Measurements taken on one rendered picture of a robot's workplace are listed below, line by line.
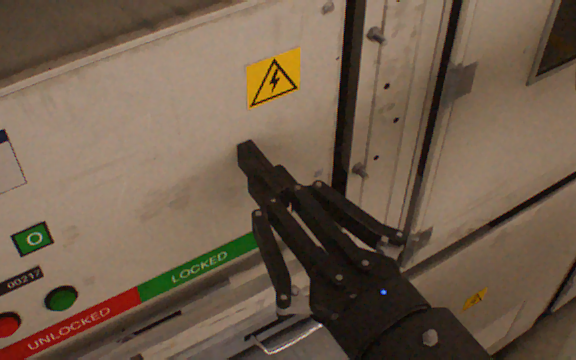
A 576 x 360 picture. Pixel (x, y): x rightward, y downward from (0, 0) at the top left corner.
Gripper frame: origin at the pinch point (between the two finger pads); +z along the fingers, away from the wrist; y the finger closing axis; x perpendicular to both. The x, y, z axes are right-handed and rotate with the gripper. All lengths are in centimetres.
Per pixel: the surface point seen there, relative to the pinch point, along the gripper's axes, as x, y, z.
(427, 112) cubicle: -7.1, 24.9, 4.0
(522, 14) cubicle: 4.7, 35.1, 1.9
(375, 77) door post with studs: 1.6, 16.2, 4.3
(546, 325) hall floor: -123, 95, 1
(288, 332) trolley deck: -38.2, 4.5, 2.3
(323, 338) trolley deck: -38.2, 8.2, -1.1
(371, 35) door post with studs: 7.9, 14.6, 3.8
